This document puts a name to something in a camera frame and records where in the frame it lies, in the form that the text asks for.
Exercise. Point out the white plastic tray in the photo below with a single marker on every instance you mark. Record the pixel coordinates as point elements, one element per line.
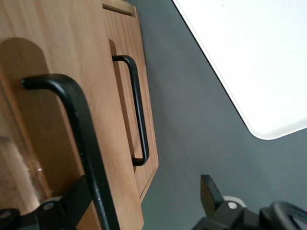
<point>251,60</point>

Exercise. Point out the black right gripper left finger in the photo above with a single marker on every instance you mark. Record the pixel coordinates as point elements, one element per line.
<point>62,213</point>

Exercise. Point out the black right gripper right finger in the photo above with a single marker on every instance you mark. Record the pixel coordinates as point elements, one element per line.
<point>216,210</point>

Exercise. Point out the wooden drawer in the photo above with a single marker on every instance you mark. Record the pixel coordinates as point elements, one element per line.
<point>72,48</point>
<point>124,31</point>

